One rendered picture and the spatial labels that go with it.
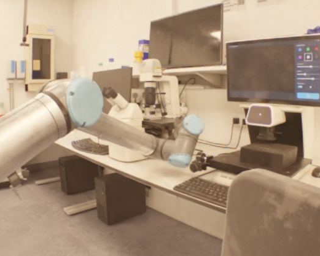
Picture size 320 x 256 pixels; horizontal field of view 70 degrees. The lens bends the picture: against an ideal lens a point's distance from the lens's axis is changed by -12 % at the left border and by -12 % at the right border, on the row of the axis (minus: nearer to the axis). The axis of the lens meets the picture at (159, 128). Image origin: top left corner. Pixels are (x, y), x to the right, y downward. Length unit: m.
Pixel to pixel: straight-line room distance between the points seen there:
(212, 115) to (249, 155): 0.95
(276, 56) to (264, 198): 0.71
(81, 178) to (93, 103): 2.38
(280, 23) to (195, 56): 0.62
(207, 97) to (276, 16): 0.75
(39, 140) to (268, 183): 0.44
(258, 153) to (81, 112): 0.63
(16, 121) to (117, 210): 1.80
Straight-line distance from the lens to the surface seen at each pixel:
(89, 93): 0.60
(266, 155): 0.94
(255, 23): 1.90
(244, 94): 1.15
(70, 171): 2.89
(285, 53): 1.07
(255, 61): 1.13
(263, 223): 0.51
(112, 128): 0.88
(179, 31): 1.96
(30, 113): 0.55
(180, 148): 1.04
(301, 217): 0.45
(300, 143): 1.20
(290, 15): 1.81
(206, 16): 1.83
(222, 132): 1.84
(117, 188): 2.19
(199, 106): 1.94
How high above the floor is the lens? 1.11
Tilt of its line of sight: 8 degrees down
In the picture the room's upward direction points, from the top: straight up
